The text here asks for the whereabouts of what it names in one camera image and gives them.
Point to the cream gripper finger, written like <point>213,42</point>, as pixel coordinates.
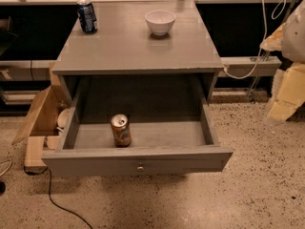
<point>288,93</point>
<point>274,41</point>

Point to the orange soda can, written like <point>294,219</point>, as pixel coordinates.
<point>121,130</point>

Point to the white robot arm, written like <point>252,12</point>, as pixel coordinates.
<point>288,90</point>

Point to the grey open top drawer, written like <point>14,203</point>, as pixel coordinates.
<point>170,128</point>

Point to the grey cabinet counter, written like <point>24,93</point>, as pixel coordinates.
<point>124,44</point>

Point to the round metal drawer knob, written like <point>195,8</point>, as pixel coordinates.
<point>140,168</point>

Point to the blue soda can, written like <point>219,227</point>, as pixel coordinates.
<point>87,18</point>

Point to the white ceramic bowl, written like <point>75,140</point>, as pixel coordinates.
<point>160,22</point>

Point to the white plates in box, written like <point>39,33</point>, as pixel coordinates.
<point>62,119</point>

